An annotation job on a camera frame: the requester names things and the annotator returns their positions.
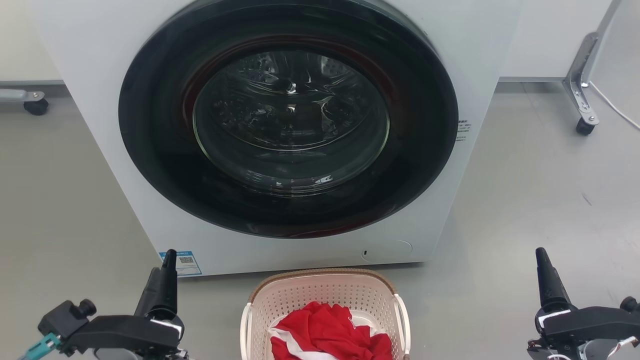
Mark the blue energy label sticker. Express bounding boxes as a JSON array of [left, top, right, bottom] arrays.
[[159, 251, 203, 277]]

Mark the black round washer door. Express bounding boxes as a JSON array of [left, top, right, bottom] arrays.
[[118, 0, 459, 239]]

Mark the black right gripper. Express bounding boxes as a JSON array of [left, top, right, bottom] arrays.
[[534, 247, 640, 351]]

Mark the red garment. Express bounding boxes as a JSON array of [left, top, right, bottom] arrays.
[[270, 301, 394, 360]]

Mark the short grey caster leg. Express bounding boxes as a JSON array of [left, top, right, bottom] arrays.
[[0, 89, 50, 117]]

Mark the white perforated laundry basket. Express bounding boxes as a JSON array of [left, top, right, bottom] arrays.
[[240, 268, 412, 360]]

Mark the white floor cable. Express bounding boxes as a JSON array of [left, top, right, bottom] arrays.
[[589, 81, 640, 131]]

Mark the teal cable connector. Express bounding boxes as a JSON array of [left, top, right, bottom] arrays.
[[21, 333, 62, 360]]

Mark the white front-load washing machine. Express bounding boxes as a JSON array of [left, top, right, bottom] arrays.
[[30, 0, 523, 277]]

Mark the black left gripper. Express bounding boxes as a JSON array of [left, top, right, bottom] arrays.
[[38, 249, 185, 357]]

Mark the tall grey caster leg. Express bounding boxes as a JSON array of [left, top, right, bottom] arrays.
[[563, 0, 624, 136]]

